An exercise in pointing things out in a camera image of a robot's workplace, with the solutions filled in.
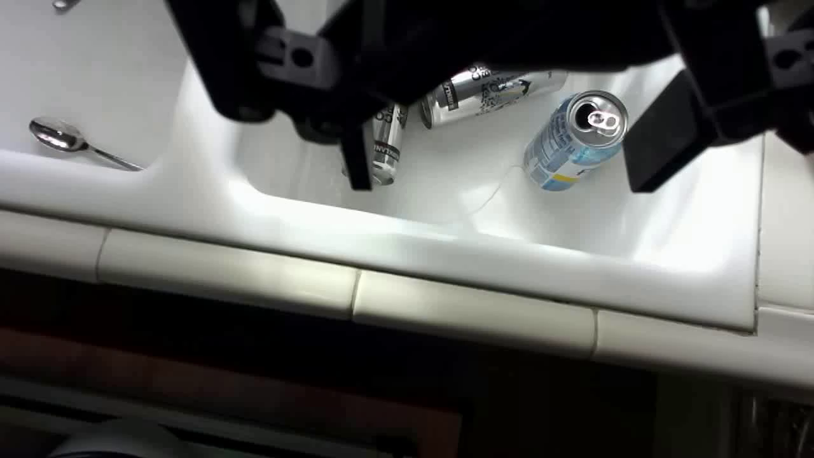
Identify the blue aluminium drink can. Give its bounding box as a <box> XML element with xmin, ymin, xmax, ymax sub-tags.
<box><xmin>521</xmin><ymin>86</ymin><xmax>634</xmax><ymax>194</ymax></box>

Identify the white double basin sink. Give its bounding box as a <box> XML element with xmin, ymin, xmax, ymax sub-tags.
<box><xmin>0</xmin><ymin>0</ymin><xmax>766</xmax><ymax>335</ymax></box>

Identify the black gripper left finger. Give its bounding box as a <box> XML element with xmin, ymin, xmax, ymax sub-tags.
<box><xmin>163</xmin><ymin>0</ymin><xmax>377</xmax><ymax>194</ymax></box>

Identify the white tile counter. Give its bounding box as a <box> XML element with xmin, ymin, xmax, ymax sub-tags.
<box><xmin>0</xmin><ymin>129</ymin><xmax>814</xmax><ymax>395</ymax></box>

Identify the chrome loop faucet handle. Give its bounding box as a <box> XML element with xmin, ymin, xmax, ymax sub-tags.
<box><xmin>417</xmin><ymin>62</ymin><xmax>570</xmax><ymax>132</ymax></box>

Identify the dark wooden cabinet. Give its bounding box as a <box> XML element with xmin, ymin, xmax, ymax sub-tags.
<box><xmin>0</xmin><ymin>266</ymin><xmax>814</xmax><ymax>458</ymax></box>

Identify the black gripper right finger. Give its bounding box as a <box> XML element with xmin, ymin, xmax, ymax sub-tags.
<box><xmin>624</xmin><ymin>0</ymin><xmax>814</xmax><ymax>194</ymax></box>

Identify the silver metal spoon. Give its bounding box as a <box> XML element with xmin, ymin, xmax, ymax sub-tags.
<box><xmin>29</xmin><ymin>116</ymin><xmax>142</xmax><ymax>173</ymax></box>

